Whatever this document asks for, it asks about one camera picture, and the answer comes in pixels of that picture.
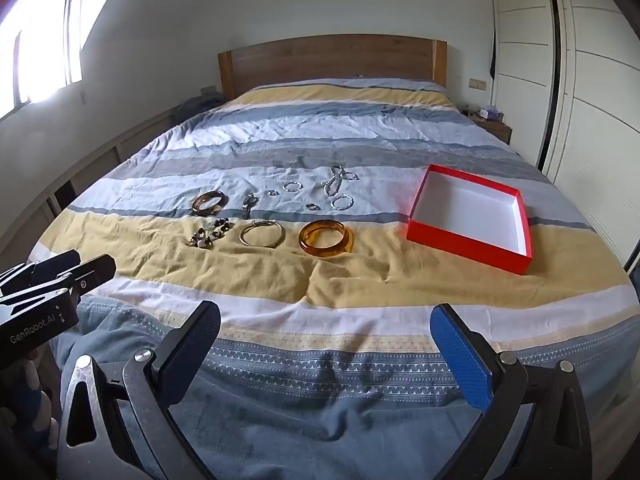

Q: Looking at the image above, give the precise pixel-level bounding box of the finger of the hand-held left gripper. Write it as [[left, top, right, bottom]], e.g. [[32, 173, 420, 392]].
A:
[[0, 249, 82, 297], [0, 254, 117, 307]]

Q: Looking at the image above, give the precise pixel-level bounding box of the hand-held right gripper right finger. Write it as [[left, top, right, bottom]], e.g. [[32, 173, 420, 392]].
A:
[[430, 302, 593, 480]]

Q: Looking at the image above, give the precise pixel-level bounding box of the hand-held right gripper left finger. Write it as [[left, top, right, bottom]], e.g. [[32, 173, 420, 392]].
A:
[[59, 301, 222, 480]]

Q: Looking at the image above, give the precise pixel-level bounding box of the beaded bracelet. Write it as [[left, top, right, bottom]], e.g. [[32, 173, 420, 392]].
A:
[[187, 217, 235, 250]]

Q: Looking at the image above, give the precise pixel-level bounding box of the thin gold bangle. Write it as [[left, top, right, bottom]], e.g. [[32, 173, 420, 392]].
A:
[[239, 220, 286, 249]]

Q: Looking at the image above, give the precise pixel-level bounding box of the brown bangle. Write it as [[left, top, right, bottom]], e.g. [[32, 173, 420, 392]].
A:
[[192, 191, 230, 216]]

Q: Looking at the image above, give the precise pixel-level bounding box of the red cardboard box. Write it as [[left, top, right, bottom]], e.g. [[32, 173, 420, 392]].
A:
[[406, 164, 533, 276]]

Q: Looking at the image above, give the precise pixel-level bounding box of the amber plastic bangle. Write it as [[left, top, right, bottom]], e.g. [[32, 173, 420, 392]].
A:
[[298, 219, 355, 259]]

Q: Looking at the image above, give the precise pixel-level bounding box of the silver pearl chain necklace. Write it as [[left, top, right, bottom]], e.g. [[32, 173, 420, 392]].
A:
[[322, 165, 361, 199]]

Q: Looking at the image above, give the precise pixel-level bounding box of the blue-grey cloth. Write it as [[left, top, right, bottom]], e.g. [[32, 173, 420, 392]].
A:
[[50, 302, 488, 480]]

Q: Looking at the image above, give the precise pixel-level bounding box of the blue cloth pile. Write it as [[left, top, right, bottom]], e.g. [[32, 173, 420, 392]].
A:
[[179, 94, 222, 122]]

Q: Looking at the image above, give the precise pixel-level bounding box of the window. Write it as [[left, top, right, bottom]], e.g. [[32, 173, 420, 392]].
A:
[[0, 0, 84, 117]]

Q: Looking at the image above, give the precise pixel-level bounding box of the wooden nightstand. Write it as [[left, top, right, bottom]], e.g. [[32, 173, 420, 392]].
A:
[[472, 115, 513, 146]]

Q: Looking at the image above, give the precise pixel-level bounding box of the striped bedspread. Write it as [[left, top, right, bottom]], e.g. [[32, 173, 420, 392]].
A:
[[30, 77, 637, 480]]

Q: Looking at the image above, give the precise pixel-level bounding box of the white wardrobe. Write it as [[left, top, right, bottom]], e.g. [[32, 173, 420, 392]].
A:
[[487, 0, 640, 273]]

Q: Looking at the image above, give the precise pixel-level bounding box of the wooden headboard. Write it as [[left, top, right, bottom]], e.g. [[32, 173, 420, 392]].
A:
[[218, 35, 448, 102]]

